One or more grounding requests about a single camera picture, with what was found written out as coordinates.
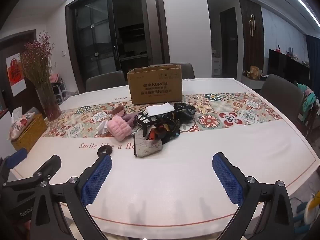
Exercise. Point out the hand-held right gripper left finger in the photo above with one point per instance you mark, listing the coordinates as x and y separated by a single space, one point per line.
96 180

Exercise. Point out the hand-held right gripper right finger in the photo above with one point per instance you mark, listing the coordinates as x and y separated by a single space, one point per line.
227 180

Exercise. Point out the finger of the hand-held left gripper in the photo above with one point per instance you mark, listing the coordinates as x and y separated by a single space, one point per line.
15 158
51 163

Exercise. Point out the black patterned silk scarf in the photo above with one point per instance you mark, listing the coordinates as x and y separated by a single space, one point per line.
170 127

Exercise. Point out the brown cardboard box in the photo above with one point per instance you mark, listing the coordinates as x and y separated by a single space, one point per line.
155 87

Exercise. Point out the purple soft cloth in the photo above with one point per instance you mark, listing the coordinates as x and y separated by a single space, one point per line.
131 120

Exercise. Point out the floral tissue box cover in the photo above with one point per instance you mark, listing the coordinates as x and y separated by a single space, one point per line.
21 123

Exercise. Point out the white crumpled tissue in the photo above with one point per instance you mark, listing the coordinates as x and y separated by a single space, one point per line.
102 127

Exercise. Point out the pink fluffy plush pouch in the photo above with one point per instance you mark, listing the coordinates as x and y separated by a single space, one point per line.
118 128

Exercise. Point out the grey fabric pouch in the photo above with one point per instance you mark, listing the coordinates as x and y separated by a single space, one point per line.
147 146

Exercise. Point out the mauve plush item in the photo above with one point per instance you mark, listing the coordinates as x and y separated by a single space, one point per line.
117 111

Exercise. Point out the shoe rack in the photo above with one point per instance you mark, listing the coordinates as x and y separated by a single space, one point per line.
58 87

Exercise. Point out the black white patterned cloth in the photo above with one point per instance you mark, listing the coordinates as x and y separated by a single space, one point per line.
145 118

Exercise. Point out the white folded cloth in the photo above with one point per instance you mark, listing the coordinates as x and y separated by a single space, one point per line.
160 109

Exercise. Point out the grey dining chair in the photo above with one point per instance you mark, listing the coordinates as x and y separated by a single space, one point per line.
187 70
280 92
105 81

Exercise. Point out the dried pink flower bouquet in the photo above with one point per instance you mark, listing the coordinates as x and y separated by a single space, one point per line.
37 60

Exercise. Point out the white low cabinet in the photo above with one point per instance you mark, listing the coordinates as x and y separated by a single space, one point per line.
252 82

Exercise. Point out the yellow paper bag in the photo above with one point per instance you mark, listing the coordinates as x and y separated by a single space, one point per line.
255 72

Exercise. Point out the small white cabinet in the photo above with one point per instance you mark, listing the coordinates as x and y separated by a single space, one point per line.
216 67

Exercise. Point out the wooden chair with clothes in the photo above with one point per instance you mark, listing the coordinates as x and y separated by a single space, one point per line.
307 100

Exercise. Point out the black television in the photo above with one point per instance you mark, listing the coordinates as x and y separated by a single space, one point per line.
287 66

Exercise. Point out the dark glass sliding door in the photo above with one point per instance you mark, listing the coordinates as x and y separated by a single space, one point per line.
100 42

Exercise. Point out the dark blue curtain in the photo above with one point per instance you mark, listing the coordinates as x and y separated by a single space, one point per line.
313 65

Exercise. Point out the red wall poster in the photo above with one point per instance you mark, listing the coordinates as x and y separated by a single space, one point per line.
15 73

